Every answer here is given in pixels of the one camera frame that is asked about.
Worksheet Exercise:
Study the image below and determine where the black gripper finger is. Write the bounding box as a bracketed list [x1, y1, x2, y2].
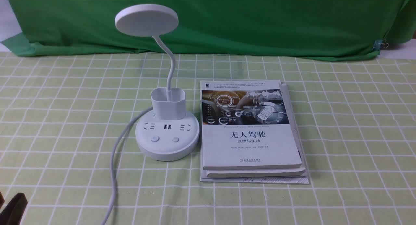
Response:
[0, 192, 28, 225]

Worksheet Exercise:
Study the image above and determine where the white desk lamp with sockets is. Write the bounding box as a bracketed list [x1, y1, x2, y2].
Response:
[113, 4, 200, 161]

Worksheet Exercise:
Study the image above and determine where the green checkered tablecloth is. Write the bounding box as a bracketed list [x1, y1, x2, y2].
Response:
[0, 53, 416, 225]

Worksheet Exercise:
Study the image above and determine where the top book with car cover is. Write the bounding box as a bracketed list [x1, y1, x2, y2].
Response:
[200, 80, 302, 171]

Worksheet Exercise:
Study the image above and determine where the bottom thin white booklet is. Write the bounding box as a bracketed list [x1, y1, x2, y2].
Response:
[200, 83, 310, 185]

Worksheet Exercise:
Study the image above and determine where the green backdrop cloth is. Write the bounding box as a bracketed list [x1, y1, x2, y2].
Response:
[1, 0, 415, 61]

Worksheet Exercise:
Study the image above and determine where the teal binder clip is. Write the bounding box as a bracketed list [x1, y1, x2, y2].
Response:
[372, 39, 389, 51]

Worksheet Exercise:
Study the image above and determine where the white lamp power cable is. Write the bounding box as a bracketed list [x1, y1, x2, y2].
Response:
[100, 108, 153, 225]

